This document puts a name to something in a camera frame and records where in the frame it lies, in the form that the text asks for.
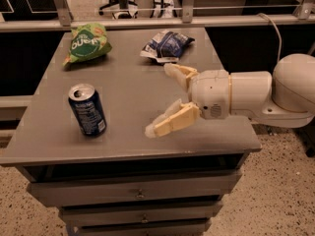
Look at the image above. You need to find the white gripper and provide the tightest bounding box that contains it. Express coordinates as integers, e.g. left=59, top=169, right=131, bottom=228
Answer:
left=145, top=63, right=229, bottom=139

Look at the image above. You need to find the blue pepsi can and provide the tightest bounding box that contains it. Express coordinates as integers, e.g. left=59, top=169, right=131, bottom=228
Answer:
left=68, top=84, right=106, bottom=137

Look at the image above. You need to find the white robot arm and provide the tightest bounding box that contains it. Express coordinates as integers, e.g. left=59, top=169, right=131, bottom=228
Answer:
left=145, top=54, right=315, bottom=138

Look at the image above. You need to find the blue white chip bag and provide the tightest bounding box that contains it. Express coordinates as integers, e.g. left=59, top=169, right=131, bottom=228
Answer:
left=140, top=29, right=194, bottom=64

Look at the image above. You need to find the green rice chip bag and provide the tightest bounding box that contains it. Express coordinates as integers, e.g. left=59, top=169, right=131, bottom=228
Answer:
left=63, top=23, right=112, bottom=66

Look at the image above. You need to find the top grey drawer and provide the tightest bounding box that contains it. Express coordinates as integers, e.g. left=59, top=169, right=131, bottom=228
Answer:
left=28, top=170, right=241, bottom=207

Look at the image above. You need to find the grey drawer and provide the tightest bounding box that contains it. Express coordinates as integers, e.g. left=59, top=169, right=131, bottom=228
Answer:
left=68, top=218, right=211, bottom=236
left=28, top=170, right=241, bottom=207
left=60, top=200, right=222, bottom=226

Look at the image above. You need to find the grey drawer cabinet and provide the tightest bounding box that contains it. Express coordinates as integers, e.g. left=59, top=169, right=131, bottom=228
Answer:
left=0, top=27, right=263, bottom=236

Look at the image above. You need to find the middle grey drawer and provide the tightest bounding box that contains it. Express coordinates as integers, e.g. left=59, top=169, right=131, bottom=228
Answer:
left=60, top=200, right=222, bottom=226

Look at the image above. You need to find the bottom grey drawer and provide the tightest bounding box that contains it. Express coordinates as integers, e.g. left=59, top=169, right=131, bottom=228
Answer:
left=68, top=218, right=211, bottom=236

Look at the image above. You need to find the grey metal railing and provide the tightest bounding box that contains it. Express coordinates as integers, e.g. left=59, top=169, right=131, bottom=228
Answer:
left=0, top=0, right=315, bottom=32

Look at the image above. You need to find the white cable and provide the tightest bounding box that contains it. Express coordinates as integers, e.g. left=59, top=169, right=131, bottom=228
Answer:
left=256, top=12, right=284, bottom=64

